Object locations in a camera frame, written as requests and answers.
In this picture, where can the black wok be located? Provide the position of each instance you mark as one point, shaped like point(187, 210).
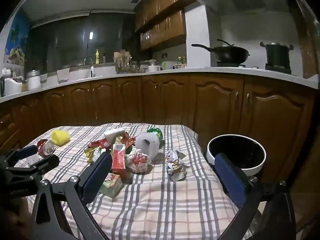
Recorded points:
point(230, 52)

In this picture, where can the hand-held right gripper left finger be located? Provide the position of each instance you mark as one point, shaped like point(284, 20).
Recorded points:
point(97, 177)

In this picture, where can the black gas stove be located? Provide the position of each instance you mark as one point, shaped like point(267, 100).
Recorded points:
point(277, 69)

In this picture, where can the yellow crumpled ball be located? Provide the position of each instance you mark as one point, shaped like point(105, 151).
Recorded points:
point(60, 137)

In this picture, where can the brown upper wall cabinets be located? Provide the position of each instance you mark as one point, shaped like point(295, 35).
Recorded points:
point(165, 25)

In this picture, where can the white paper box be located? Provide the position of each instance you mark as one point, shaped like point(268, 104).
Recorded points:
point(113, 133)

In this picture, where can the dark kitchen window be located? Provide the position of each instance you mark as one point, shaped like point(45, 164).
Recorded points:
point(70, 37)

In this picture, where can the crushed green can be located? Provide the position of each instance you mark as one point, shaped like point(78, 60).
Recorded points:
point(155, 133)

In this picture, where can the white kettle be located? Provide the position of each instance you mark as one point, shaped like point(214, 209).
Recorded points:
point(153, 67)

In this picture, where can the green carton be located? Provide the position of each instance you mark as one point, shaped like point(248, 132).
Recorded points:
point(112, 184)

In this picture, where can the pale green container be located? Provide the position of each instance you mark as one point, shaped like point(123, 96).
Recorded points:
point(167, 65)

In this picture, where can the white paper roll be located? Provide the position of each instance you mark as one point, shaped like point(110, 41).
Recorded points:
point(147, 143)

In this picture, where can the utensil holder rack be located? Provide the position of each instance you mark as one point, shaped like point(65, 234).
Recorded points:
point(123, 62)

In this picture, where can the tall brown wooden cabinet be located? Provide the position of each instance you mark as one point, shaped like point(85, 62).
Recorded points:
point(310, 42)

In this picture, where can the slim white bottle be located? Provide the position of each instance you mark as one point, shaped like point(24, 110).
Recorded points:
point(92, 71)

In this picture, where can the small dark bottle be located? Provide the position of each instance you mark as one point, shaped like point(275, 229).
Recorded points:
point(104, 58)

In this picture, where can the green capped bottle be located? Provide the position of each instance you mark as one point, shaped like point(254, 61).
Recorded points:
point(179, 60)

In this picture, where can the brown lower kitchen cabinets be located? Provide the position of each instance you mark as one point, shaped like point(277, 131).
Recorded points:
point(215, 105)

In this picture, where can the round white black trash bin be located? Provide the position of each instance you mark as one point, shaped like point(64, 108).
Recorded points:
point(240, 152)

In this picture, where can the crushed red can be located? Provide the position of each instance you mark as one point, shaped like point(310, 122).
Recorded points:
point(46, 148)

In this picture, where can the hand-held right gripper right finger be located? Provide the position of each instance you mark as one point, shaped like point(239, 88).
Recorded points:
point(231, 180)

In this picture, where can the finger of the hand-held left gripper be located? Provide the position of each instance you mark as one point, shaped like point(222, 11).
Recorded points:
point(26, 151)
point(45, 165)

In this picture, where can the red drink carton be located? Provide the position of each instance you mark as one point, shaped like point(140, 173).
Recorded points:
point(118, 158)

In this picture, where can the blue wall poster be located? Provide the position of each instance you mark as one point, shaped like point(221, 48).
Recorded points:
point(17, 37)

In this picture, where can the red white crumpled paper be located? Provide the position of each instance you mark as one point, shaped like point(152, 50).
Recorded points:
point(138, 162)

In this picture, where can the yellow bottle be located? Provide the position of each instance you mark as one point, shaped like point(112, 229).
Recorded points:
point(97, 56)

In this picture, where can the metal lidded canister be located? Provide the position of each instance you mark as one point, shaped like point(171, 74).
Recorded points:
point(33, 81)

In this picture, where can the metal sink faucet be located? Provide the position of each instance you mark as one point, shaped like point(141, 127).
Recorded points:
point(88, 60)

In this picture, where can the grey plaid tablecloth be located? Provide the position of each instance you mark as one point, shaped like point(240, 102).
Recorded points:
point(155, 205)

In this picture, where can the red gold foil wrapper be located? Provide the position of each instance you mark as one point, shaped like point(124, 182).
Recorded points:
point(125, 140)

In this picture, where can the black cooking pot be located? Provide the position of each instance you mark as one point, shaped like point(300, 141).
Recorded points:
point(277, 53)

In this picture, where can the red snack wrapper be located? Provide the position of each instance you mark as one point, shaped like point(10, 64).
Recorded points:
point(99, 144)

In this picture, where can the white kitchen countertop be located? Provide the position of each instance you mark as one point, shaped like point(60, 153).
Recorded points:
point(175, 71)

